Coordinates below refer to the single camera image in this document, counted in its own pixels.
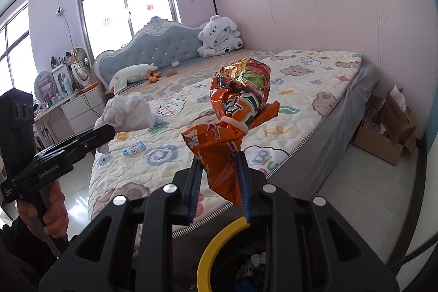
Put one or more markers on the white tissue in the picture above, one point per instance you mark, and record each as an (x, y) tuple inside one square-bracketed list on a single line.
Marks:
[(258, 258)]

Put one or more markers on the small brown plush toy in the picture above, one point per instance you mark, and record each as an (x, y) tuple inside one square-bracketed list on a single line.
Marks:
[(171, 72)]

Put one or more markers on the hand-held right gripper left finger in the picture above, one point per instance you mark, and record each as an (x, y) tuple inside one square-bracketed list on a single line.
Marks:
[(195, 189)]

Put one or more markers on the grey orange patterned bed sheet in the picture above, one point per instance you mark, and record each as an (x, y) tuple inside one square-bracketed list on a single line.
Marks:
[(184, 78)]

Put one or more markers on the round electric fan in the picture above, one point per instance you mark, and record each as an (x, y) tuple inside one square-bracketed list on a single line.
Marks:
[(80, 64)]

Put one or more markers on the blue white candy wrapper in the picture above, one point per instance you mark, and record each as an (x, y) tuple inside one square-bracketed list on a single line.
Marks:
[(134, 148)]

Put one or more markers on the small pink plush toy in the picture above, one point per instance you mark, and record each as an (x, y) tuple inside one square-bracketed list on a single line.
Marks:
[(176, 64)]

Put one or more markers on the white drawer nightstand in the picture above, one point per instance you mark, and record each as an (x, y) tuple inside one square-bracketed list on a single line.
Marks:
[(82, 110)]

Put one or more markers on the round table mirror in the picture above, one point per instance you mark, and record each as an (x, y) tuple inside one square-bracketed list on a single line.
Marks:
[(42, 80)]

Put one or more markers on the white and lilac paper bundle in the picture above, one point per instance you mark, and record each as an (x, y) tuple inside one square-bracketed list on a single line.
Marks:
[(126, 110)]

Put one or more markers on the person's left hand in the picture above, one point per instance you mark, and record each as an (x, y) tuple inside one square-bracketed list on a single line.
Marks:
[(54, 210)]

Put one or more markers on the bed with grey tufted headboard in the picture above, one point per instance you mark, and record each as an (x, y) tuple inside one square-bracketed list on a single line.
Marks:
[(154, 49)]

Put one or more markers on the orange snack bag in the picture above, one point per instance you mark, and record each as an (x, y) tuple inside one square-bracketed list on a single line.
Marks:
[(219, 155)]

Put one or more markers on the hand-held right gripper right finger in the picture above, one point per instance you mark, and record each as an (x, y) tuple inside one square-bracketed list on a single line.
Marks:
[(243, 189)]

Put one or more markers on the light blue bottle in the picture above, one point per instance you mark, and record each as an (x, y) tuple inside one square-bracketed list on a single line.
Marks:
[(67, 86)]

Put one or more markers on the white dog plush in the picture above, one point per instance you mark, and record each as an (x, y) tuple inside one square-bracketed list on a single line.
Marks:
[(215, 35)]

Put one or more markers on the round dark waste bin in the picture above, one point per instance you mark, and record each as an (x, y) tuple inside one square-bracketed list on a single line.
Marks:
[(208, 251)]

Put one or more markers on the white arched vanity mirror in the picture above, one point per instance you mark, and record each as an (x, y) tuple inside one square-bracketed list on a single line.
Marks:
[(60, 74)]

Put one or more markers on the white goose plush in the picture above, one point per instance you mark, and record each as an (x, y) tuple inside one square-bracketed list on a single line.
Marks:
[(130, 74)]

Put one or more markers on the person's left forearm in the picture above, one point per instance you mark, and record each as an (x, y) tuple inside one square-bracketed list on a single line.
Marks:
[(20, 254)]

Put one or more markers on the brown cardboard box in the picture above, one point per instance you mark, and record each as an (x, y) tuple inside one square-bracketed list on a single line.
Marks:
[(376, 145)]

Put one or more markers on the white desk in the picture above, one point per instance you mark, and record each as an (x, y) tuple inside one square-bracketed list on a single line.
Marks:
[(48, 114)]

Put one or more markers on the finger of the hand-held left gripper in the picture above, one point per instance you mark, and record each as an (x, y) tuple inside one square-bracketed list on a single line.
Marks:
[(99, 136)]

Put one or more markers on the pink white plastic bag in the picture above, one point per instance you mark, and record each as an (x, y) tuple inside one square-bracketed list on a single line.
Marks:
[(398, 97)]

